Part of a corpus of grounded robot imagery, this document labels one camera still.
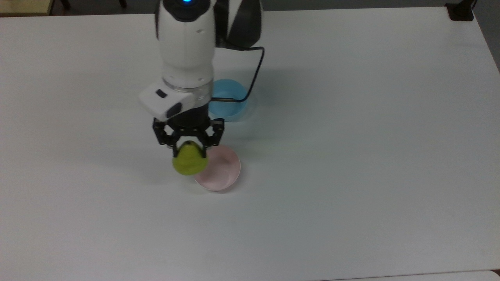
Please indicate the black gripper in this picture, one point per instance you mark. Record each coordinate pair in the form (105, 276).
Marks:
(191, 123)

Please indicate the green pear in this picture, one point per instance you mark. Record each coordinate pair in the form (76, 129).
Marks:
(189, 164)

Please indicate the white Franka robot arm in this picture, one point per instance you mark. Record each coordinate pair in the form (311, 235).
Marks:
(187, 47)

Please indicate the pink bowl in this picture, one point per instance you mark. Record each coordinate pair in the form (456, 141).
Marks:
(222, 171)

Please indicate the light blue bowl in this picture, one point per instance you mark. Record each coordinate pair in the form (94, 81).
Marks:
(230, 89)

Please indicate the black furniture leg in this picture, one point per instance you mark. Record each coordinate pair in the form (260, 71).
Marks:
(122, 3)
(65, 4)

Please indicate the yellowish wooden board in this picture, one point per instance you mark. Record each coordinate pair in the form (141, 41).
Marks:
(23, 7)

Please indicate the black clamp mount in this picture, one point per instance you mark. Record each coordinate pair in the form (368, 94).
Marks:
(461, 11)

